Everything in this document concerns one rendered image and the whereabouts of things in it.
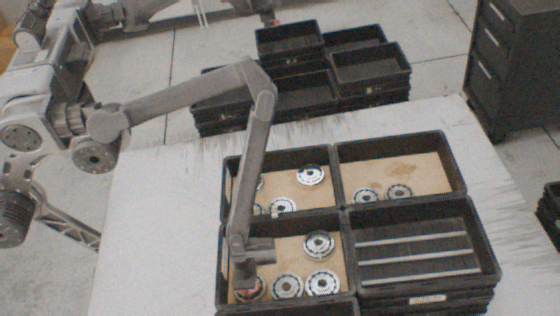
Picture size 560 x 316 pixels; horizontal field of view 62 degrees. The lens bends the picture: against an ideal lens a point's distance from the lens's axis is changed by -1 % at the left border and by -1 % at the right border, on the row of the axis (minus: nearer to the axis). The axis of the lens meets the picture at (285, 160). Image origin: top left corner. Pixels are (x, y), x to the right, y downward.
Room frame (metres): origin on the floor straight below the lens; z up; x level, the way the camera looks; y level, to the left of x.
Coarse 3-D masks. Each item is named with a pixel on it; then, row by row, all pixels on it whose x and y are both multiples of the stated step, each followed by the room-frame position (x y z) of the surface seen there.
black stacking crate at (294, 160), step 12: (276, 156) 1.20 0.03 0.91; (288, 156) 1.20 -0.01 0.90; (300, 156) 1.20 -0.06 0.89; (312, 156) 1.19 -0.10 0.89; (324, 156) 1.19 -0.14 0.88; (264, 168) 1.21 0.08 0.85; (276, 168) 1.20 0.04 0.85; (288, 168) 1.20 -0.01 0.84; (228, 204) 1.05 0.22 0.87; (336, 204) 0.94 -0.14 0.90; (228, 216) 1.00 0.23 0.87
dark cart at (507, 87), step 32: (480, 0) 2.24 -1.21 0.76; (512, 0) 2.01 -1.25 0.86; (544, 0) 1.96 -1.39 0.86; (480, 32) 2.20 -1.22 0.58; (512, 32) 1.87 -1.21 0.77; (544, 32) 1.82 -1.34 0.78; (480, 64) 2.10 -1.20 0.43; (512, 64) 1.82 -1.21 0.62; (544, 64) 1.82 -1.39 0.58; (480, 96) 2.06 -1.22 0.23; (512, 96) 1.82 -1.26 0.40; (544, 96) 1.82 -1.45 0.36; (512, 128) 1.82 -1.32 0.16
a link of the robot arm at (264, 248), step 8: (232, 240) 0.72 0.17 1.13; (240, 240) 0.71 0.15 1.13; (248, 240) 0.74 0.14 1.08; (256, 240) 0.74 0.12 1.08; (264, 240) 0.73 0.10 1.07; (272, 240) 0.73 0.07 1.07; (232, 248) 0.71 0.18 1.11; (240, 248) 0.70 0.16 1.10; (248, 248) 0.71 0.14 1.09; (256, 248) 0.71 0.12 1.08; (264, 248) 0.71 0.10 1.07; (272, 248) 0.71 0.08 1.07; (256, 256) 0.70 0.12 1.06; (264, 256) 0.69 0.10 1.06; (272, 256) 0.69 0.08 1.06; (256, 264) 0.69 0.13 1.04; (264, 264) 0.69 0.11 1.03
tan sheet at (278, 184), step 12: (324, 168) 1.17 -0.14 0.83; (264, 180) 1.17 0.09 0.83; (276, 180) 1.16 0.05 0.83; (288, 180) 1.15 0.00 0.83; (264, 192) 1.11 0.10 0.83; (276, 192) 1.10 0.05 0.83; (288, 192) 1.09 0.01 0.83; (300, 192) 1.08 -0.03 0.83; (312, 192) 1.07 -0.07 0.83; (324, 192) 1.06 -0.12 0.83; (264, 204) 1.06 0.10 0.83; (300, 204) 1.03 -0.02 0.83; (312, 204) 1.02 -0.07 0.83; (324, 204) 1.01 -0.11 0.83
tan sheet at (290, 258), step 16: (288, 240) 0.89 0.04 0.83; (336, 240) 0.85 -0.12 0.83; (288, 256) 0.83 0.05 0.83; (304, 256) 0.82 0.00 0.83; (336, 256) 0.79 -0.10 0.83; (272, 272) 0.78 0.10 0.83; (304, 272) 0.76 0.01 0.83; (336, 272) 0.74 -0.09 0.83; (288, 288) 0.72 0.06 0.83; (304, 288) 0.71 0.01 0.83
